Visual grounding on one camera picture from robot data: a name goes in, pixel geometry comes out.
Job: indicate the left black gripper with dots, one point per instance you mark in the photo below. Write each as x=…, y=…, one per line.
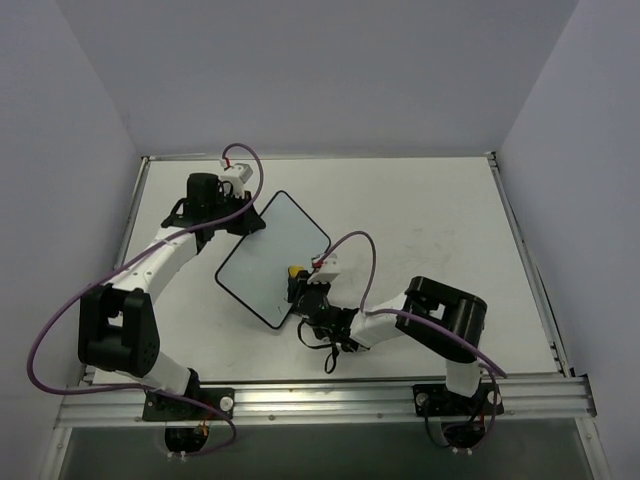
x=245, y=220

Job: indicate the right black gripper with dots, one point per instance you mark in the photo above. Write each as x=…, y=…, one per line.
x=300, y=288

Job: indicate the yellow bone-shaped eraser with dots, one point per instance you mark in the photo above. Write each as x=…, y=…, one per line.
x=294, y=271

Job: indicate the small black-framed whiteboard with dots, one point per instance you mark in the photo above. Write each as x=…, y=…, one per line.
x=255, y=273

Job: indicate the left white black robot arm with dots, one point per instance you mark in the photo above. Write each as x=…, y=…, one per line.
x=117, y=326

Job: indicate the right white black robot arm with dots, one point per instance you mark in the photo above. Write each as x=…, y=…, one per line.
x=445, y=320

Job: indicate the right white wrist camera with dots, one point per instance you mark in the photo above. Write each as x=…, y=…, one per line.
x=325, y=271

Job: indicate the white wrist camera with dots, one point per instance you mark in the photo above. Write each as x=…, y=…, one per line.
x=325, y=271
x=234, y=179

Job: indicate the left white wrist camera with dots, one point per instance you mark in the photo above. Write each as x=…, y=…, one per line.
x=234, y=179

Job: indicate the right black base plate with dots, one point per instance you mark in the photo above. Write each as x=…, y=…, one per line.
x=435, y=400

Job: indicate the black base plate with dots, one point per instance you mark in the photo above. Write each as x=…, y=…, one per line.
x=213, y=402
x=435, y=400

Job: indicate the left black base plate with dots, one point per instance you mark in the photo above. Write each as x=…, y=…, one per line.
x=213, y=402

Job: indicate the aluminium mounting rail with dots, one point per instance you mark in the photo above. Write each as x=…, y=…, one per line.
x=524, y=397

